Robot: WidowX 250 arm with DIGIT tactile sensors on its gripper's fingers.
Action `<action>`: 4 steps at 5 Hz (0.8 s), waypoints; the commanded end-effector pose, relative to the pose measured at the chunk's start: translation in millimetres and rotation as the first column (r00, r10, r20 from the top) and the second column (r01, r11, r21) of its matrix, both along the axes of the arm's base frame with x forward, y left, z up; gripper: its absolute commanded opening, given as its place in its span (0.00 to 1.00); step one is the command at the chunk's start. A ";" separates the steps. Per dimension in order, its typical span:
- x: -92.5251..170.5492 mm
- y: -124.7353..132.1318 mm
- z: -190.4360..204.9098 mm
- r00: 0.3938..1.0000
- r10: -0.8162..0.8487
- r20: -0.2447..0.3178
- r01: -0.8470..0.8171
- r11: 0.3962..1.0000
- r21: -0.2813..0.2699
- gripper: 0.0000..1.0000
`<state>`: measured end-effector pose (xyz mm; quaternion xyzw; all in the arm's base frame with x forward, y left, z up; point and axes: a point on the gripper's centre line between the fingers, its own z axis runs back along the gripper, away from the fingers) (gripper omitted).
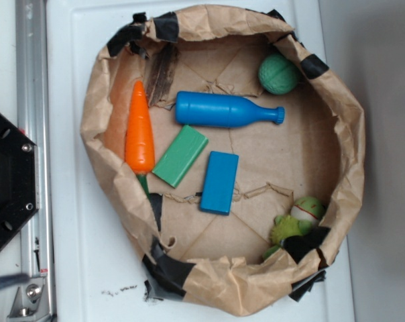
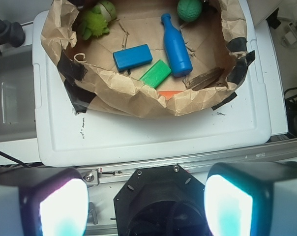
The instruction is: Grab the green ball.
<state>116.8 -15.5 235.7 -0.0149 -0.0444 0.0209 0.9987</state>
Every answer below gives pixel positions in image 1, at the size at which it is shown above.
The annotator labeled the blue plastic bottle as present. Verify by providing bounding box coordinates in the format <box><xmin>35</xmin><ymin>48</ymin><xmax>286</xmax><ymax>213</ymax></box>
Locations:
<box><xmin>175</xmin><ymin>91</ymin><xmax>286</xmax><ymax>128</ymax></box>

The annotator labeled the green plush frog toy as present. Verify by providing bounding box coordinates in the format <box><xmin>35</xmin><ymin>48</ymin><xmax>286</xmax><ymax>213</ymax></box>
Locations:
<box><xmin>262</xmin><ymin>197</ymin><xmax>327</xmax><ymax>260</ymax></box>

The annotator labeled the metal corner bracket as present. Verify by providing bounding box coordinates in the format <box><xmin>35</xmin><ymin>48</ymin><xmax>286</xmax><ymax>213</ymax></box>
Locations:
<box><xmin>6</xmin><ymin>277</ymin><xmax>52</xmax><ymax>321</ymax></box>

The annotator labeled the orange plastic carrot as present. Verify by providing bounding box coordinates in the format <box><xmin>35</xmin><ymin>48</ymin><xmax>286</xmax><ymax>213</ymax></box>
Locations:
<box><xmin>125</xmin><ymin>80</ymin><xmax>155</xmax><ymax>196</ymax></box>

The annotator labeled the aluminium extrusion rail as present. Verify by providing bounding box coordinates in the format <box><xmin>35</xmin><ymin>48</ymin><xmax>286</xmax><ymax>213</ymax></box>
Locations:
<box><xmin>15</xmin><ymin>1</ymin><xmax>57</xmax><ymax>321</ymax></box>

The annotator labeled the blue wooden block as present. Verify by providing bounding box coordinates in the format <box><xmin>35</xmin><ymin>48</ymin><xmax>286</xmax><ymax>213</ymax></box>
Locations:
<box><xmin>200</xmin><ymin>151</ymin><xmax>239</xmax><ymax>215</ymax></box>

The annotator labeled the green foam ball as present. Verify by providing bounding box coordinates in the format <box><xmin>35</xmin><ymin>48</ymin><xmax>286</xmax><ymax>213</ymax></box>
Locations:
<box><xmin>258</xmin><ymin>53</ymin><xmax>301</xmax><ymax>95</ymax></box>

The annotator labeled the green wooden block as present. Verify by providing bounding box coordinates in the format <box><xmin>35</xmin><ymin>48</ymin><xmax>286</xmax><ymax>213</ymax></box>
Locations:
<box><xmin>152</xmin><ymin>125</ymin><xmax>209</xmax><ymax>188</ymax></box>

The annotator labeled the brown paper bag bin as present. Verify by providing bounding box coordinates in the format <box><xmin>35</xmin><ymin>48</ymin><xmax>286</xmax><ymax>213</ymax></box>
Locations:
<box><xmin>80</xmin><ymin>5</ymin><xmax>365</xmax><ymax>317</ymax></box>

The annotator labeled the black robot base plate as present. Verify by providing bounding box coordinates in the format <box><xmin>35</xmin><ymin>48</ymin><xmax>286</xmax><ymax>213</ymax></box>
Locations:
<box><xmin>0</xmin><ymin>113</ymin><xmax>38</xmax><ymax>252</ymax></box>

